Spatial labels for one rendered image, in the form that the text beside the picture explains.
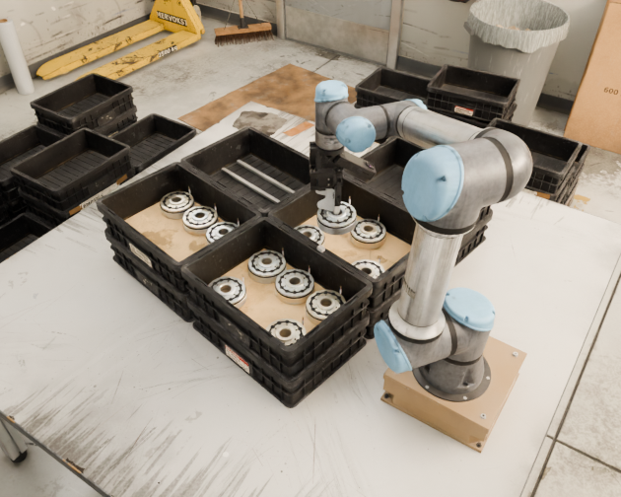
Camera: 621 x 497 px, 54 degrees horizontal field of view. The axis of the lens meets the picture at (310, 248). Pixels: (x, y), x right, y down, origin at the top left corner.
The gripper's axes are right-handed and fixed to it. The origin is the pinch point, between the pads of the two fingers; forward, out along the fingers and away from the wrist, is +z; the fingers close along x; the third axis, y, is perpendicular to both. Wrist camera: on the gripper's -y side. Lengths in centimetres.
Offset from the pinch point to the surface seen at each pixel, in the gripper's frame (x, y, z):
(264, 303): 18.3, 20.0, 16.1
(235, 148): -49, 30, 11
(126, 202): -20, 61, 11
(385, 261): 4.3, -13.8, 16.2
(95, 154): -111, 98, 50
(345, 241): -5.2, -3.4, 16.2
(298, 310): 21.2, 11.4, 16.1
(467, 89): -162, -85, 49
